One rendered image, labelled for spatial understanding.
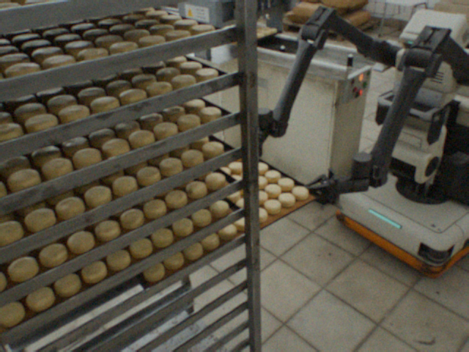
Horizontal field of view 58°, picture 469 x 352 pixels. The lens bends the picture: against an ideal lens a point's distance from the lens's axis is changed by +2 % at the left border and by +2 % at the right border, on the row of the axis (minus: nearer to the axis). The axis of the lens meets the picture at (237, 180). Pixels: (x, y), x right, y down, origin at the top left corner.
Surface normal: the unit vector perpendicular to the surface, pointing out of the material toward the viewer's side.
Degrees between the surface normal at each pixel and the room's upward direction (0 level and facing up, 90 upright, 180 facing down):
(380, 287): 0
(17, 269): 0
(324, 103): 90
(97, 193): 0
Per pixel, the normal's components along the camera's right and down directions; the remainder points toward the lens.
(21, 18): 0.61, 0.42
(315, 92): -0.69, 0.43
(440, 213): -0.04, -0.83
